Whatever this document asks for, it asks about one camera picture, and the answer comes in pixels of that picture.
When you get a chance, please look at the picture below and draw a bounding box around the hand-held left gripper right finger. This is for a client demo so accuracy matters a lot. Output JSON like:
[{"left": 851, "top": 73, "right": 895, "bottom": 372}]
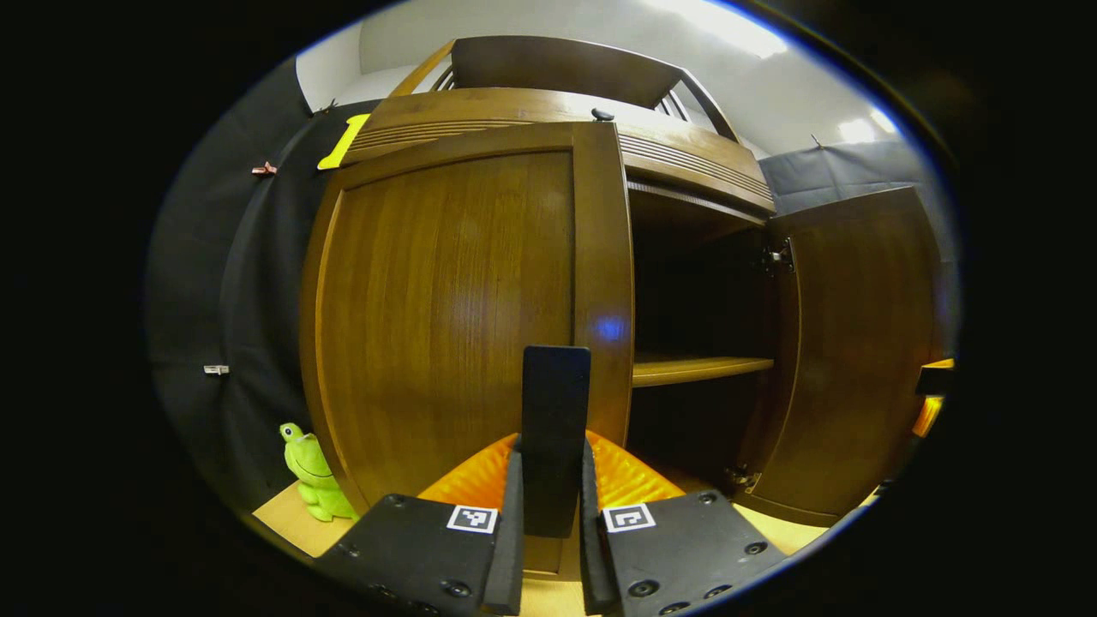
[{"left": 578, "top": 430, "right": 789, "bottom": 617}]

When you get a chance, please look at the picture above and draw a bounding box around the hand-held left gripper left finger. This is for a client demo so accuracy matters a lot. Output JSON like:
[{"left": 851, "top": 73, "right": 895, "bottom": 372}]
[{"left": 313, "top": 433, "right": 525, "bottom": 617}]

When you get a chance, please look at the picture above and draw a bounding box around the wooden cabinet door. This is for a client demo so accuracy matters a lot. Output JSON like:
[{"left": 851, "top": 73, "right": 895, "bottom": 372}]
[
  {"left": 298, "top": 120, "right": 635, "bottom": 575},
  {"left": 737, "top": 186, "right": 944, "bottom": 528}
]

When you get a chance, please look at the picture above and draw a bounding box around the black door handle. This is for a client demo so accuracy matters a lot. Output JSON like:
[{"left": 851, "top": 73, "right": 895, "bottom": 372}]
[{"left": 520, "top": 345, "right": 592, "bottom": 539}]

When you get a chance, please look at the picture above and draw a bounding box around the wooden double-door shoe cabinet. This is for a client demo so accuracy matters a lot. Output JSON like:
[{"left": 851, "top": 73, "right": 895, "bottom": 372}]
[{"left": 298, "top": 34, "right": 776, "bottom": 515}]

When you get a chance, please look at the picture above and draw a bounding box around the green frog plush toy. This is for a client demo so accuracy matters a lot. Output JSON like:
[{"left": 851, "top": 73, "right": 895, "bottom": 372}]
[{"left": 279, "top": 422, "right": 359, "bottom": 523}]

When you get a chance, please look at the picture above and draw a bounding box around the small ceiling light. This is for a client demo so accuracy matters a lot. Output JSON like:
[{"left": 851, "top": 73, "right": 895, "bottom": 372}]
[{"left": 838, "top": 107, "right": 901, "bottom": 145}]

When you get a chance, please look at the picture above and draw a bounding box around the black backdrop cloth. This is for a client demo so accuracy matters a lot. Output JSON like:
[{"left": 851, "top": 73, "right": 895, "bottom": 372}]
[{"left": 146, "top": 56, "right": 959, "bottom": 515}]

